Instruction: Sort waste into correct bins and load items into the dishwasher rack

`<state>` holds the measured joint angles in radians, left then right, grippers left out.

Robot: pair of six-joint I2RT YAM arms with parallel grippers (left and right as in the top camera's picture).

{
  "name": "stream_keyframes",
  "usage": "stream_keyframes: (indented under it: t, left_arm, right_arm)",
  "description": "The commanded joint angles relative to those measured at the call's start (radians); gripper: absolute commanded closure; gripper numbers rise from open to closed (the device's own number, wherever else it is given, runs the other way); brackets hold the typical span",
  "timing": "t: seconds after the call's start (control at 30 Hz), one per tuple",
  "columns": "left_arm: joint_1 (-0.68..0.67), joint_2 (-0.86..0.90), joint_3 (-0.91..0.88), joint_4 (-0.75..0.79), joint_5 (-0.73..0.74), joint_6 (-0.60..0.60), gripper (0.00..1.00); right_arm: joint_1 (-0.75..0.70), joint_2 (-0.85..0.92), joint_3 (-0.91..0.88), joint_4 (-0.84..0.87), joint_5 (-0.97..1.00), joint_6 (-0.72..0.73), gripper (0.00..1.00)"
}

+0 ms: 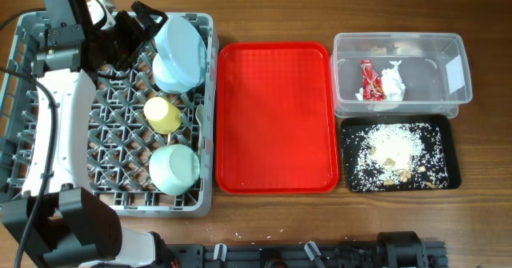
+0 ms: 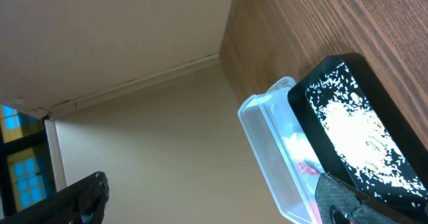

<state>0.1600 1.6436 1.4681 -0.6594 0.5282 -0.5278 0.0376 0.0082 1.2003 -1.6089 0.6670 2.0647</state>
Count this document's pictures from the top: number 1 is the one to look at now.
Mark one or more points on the large light blue plate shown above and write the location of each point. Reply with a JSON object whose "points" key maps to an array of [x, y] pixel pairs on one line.
{"points": [[182, 50]]}

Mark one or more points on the small green plate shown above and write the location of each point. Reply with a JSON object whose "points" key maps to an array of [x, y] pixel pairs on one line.
{"points": [[174, 169]]}

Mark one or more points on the red snack wrapper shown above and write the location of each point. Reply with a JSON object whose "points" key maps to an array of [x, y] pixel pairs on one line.
{"points": [[372, 84]]}

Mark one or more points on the yellow plastic cup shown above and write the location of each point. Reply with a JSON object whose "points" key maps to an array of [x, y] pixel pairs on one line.
{"points": [[162, 115]]}

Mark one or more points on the red plastic tray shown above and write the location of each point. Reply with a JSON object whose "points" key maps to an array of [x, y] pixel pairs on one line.
{"points": [[275, 122]]}

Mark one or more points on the black plastic tray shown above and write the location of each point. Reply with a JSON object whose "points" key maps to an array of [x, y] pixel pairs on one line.
{"points": [[439, 120]]}

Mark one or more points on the rice and food scraps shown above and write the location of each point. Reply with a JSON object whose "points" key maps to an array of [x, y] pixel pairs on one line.
{"points": [[391, 157]]}

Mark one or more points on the white napkin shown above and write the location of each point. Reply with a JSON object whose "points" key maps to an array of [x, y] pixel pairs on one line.
{"points": [[393, 87]]}

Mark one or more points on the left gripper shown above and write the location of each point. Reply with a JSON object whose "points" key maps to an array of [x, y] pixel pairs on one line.
{"points": [[140, 39]]}

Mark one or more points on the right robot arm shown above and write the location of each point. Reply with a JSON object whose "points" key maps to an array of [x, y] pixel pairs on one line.
{"points": [[400, 249]]}

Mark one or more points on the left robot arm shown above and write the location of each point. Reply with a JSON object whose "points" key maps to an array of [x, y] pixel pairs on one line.
{"points": [[57, 221]]}

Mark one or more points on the light blue bowl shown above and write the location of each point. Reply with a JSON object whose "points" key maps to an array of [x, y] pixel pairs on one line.
{"points": [[164, 79]]}

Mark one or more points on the grey plastic dishwasher rack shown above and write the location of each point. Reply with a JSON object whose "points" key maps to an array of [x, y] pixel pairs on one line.
{"points": [[121, 141]]}

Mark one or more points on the clear plastic bin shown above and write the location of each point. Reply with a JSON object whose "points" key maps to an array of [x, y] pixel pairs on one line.
{"points": [[433, 67]]}

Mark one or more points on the cream plastic spoon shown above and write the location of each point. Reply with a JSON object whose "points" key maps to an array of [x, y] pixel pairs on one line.
{"points": [[199, 117]]}

